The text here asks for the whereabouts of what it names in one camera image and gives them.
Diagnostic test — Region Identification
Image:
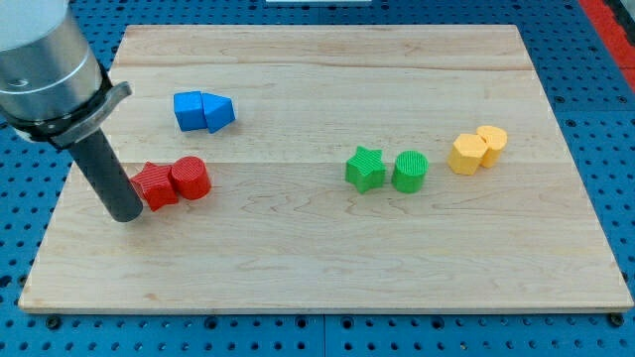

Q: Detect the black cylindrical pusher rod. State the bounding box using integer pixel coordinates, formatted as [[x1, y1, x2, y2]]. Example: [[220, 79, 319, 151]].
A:
[[68, 130, 143, 222]]

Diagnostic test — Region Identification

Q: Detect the red star block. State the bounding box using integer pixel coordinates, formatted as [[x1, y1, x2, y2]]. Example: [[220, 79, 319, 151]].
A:
[[130, 162, 179, 211]]

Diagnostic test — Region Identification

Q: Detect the red cylinder block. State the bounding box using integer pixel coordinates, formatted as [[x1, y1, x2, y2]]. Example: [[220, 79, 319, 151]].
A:
[[170, 156, 211, 200]]

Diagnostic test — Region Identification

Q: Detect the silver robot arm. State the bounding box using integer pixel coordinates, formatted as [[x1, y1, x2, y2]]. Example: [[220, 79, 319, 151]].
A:
[[1, 0, 143, 222]]

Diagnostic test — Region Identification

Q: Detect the yellow hexagon block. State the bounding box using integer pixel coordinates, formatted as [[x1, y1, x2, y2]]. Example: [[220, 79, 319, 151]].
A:
[[447, 134, 487, 176]]

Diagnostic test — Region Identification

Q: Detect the blue cube block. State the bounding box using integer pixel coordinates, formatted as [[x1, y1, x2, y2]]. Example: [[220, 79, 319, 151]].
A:
[[173, 91, 207, 132]]

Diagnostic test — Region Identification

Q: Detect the blue triangular prism block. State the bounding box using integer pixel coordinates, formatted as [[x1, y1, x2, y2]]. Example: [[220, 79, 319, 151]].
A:
[[202, 93, 235, 134]]

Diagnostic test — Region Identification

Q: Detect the wooden board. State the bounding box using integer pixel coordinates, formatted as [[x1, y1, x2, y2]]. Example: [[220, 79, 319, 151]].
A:
[[19, 25, 633, 314]]

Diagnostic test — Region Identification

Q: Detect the green star block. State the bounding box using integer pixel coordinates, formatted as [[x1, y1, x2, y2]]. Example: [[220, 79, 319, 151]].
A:
[[344, 146, 386, 193]]

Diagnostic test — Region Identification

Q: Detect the green cylinder block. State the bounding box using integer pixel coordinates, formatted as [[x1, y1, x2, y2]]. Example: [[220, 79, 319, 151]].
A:
[[391, 150, 429, 193]]

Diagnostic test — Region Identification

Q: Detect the yellow heart block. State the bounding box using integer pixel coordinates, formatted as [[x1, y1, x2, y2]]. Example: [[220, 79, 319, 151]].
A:
[[476, 125, 508, 168]]

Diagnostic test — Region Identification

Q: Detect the red tape strip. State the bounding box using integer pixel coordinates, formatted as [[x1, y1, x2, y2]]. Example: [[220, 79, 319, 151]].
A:
[[578, 0, 634, 89]]

